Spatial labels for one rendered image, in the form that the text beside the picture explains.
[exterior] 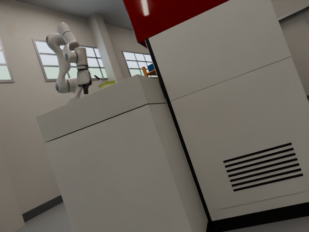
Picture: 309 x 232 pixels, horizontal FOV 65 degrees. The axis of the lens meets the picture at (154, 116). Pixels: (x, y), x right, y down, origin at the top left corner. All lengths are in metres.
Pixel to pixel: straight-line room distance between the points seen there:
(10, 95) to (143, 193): 3.68
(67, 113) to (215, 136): 0.81
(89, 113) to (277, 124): 0.97
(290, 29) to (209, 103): 6.73
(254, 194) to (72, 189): 0.98
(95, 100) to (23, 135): 3.30
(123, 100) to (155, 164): 0.33
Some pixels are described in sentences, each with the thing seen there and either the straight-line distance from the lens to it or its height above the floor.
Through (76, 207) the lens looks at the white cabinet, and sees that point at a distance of 1.41.
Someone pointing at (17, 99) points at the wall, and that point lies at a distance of 4.62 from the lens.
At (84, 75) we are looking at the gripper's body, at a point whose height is 1.22.
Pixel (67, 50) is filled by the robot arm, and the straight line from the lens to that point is 1.85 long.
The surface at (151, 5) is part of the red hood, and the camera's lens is 1.57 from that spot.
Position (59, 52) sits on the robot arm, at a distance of 2.23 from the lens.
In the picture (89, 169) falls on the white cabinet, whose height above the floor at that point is 0.61.
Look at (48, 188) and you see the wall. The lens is 4.50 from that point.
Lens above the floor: 0.71
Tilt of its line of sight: 2 degrees up
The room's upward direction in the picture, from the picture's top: 19 degrees counter-clockwise
